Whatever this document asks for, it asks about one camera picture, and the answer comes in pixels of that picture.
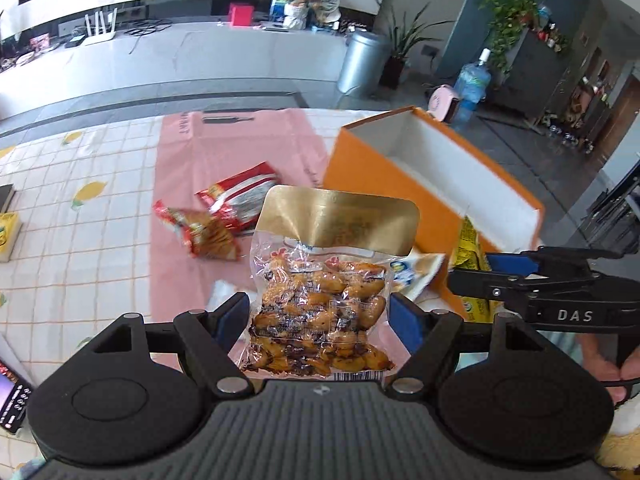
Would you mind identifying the yellow snack packet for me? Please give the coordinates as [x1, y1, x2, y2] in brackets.
[448, 216, 500, 323]

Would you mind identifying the red fries snack bag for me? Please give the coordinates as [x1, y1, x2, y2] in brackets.
[153, 200, 240, 261]

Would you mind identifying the clear bag of braised snacks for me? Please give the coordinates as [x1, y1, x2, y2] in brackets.
[239, 185, 420, 382]

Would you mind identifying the red and silver snack bag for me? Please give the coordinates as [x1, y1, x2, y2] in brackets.
[195, 162, 281, 234]

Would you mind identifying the person's right hand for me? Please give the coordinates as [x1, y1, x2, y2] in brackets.
[577, 334, 639, 382]

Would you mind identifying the white snack packet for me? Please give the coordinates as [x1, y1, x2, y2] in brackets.
[390, 248, 445, 301]

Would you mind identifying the orange cardboard box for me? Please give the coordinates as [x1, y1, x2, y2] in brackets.
[322, 105, 547, 316]

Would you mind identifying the pink small appliance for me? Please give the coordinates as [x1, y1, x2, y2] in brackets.
[427, 84, 460, 122]

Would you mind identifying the blue water jug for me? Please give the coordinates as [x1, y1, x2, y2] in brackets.
[452, 48, 491, 125]

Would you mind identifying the pink restaurant placemat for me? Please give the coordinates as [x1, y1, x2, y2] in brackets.
[148, 108, 452, 376]

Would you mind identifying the white checkered tablecloth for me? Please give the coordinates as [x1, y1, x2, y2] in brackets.
[0, 108, 381, 470]

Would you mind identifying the dark cabinet with plants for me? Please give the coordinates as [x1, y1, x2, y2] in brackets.
[483, 0, 568, 119]

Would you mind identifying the yellow box on table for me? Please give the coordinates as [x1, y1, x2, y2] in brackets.
[0, 212, 22, 262]

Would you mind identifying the potted green plant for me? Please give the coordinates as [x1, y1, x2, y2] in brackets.
[374, 0, 454, 90]

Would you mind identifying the silver trash can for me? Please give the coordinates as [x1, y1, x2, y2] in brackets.
[336, 30, 390, 98]

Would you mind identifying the white wifi router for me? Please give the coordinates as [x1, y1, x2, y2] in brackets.
[84, 9, 117, 46]

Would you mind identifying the red box on counter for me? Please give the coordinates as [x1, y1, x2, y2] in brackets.
[229, 3, 254, 27]

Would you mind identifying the teddy bear bouquet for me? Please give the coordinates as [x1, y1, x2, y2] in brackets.
[269, 0, 341, 30]

